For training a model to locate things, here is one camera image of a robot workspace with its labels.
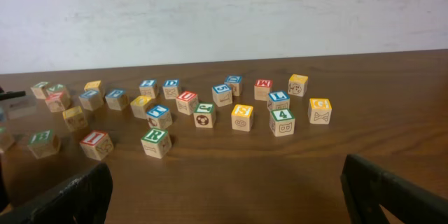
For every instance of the blue L block left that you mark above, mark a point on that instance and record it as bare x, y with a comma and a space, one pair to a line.
91, 100

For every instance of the yellow block far right top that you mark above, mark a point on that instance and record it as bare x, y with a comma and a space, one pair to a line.
297, 85

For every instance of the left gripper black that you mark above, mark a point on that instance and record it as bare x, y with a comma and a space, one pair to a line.
10, 94

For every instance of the blue T block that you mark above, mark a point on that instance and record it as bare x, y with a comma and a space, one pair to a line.
159, 116

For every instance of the blue L block right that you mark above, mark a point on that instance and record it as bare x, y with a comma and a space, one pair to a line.
278, 100

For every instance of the blue l block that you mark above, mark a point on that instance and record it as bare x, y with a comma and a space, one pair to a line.
91, 100
278, 100

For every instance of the green j block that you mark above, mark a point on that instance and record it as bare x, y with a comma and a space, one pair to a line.
204, 115
40, 90

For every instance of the blue 2 block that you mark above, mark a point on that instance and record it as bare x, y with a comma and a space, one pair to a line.
149, 88

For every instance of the red I block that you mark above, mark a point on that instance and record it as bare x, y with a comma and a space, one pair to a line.
97, 145

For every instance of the green J block far left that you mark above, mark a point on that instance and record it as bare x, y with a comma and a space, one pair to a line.
40, 90

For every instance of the blue P block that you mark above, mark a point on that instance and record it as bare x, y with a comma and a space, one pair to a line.
117, 99

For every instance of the yellow S block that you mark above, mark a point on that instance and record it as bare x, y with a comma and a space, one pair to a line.
242, 117

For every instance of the green J block right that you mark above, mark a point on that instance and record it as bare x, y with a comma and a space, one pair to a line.
204, 115

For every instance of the green Z block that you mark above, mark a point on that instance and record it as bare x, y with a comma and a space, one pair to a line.
58, 88

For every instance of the blue 5 block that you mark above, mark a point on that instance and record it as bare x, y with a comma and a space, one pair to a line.
222, 95

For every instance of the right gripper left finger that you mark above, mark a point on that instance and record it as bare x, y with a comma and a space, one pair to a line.
83, 198

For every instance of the green B block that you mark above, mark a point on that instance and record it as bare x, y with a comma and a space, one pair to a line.
44, 144

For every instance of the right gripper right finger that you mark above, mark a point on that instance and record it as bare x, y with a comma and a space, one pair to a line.
368, 189

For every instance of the yellow G block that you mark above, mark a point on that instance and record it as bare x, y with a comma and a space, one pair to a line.
319, 111

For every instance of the blue d block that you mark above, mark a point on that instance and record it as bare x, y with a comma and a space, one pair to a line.
235, 82
171, 88

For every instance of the green R block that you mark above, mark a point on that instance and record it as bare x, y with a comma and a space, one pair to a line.
156, 142

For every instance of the red M block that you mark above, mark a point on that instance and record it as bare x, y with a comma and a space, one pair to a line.
262, 88

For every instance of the red A block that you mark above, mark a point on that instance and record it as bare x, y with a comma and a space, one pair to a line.
58, 102

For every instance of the red U block right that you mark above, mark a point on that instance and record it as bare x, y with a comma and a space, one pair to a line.
186, 102

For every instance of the green 4 block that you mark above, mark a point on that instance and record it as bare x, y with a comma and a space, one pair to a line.
282, 122

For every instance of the yellow block centre left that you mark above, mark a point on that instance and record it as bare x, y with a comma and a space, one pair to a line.
75, 119

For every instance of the yellow block top middle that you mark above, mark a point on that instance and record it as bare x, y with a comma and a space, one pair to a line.
95, 85

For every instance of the blue D block right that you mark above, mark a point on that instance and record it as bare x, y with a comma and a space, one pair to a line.
235, 82

